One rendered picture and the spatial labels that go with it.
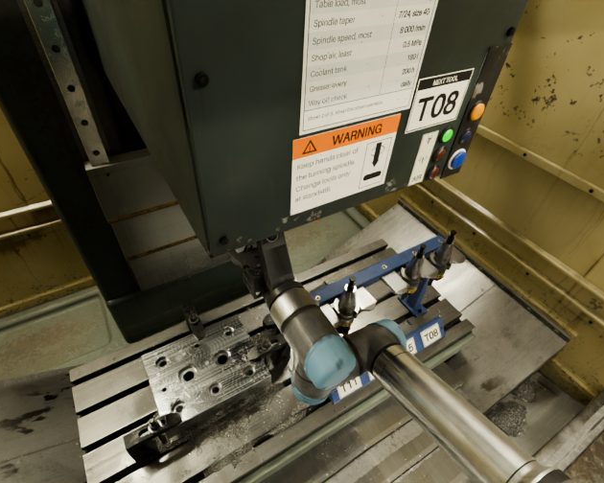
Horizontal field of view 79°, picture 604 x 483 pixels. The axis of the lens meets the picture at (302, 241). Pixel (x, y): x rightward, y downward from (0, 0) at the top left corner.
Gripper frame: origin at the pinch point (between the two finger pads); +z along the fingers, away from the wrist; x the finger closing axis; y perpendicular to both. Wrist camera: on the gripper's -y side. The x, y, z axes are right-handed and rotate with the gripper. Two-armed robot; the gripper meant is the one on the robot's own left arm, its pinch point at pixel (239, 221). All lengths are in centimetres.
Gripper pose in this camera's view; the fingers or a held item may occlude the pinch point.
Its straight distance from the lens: 73.8
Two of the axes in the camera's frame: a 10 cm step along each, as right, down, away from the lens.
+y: -0.6, 7.0, 7.1
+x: 8.6, -3.3, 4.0
